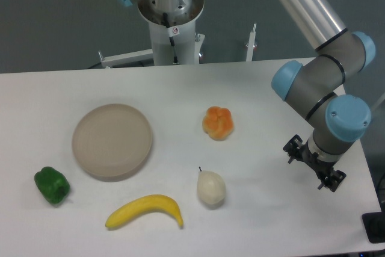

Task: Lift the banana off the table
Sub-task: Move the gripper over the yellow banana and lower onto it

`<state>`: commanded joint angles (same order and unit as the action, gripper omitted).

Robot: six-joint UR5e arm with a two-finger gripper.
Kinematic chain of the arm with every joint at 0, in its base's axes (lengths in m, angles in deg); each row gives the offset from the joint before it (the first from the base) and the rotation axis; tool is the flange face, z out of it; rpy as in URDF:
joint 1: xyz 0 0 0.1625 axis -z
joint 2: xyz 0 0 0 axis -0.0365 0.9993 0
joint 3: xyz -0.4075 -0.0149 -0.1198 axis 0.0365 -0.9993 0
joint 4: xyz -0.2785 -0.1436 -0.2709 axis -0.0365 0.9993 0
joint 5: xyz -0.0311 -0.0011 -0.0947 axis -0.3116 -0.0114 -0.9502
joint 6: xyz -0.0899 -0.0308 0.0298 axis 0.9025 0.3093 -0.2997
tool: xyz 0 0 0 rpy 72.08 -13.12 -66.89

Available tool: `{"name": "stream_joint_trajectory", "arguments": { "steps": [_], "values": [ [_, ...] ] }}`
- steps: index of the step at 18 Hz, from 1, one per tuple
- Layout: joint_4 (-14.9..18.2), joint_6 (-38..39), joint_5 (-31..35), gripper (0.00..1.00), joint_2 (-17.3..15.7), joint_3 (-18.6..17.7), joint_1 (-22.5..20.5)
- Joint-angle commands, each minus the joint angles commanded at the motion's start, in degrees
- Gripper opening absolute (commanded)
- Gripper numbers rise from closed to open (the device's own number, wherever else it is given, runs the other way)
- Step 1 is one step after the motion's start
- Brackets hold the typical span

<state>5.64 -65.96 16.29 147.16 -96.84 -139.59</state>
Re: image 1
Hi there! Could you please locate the beige round plate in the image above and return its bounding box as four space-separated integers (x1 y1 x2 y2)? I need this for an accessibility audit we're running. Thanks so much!
72 104 153 182

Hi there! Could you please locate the white left bracket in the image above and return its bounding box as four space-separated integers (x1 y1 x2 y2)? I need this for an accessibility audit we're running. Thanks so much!
98 49 153 68

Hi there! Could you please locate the black box at table edge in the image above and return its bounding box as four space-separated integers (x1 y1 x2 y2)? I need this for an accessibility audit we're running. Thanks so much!
362 212 384 244

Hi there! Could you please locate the green bell pepper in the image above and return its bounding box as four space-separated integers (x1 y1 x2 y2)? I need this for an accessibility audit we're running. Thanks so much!
34 166 71 206

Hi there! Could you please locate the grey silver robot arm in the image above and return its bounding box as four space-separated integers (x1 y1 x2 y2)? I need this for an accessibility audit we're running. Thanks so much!
119 0 375 191

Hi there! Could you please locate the white pear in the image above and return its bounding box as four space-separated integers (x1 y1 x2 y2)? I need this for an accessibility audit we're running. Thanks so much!
197 167 227 208

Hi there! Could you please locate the white right bracket post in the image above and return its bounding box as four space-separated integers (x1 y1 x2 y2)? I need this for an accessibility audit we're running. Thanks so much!
245 23 257 61

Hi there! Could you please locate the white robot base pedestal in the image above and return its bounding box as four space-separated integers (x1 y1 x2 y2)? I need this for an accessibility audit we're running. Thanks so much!
138 0 204 66

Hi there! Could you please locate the yellow banana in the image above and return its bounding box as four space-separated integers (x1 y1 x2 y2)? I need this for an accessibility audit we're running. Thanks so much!
105 194 184 229

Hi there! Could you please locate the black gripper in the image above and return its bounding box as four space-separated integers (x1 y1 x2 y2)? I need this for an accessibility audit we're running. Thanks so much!
283 134 346 192

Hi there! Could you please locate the black base cable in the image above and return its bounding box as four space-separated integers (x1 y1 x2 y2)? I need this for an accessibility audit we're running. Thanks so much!
162 12 179 64

